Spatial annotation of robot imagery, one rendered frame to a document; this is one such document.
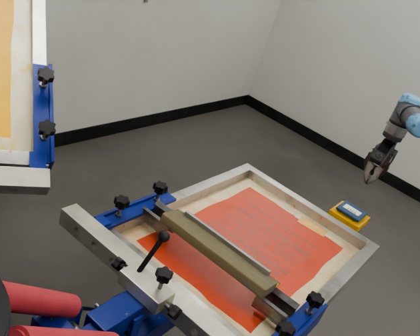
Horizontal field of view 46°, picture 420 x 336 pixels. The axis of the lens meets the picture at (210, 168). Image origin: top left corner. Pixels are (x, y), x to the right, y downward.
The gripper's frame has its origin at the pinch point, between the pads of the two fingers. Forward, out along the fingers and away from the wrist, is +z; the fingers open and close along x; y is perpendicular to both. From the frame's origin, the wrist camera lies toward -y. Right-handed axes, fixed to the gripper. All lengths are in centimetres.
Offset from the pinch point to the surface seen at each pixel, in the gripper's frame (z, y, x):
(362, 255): 11.3, -29.3, -15.1
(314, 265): 14.8, -45.1, -6.0
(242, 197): 14.8, -35.5, 29.7
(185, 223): 5, -80, 23
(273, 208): 14.8, -29.9, 19.4
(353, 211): 13.3, -0.7, -0.6
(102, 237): 6, -102, 32
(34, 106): -14, -102, 65
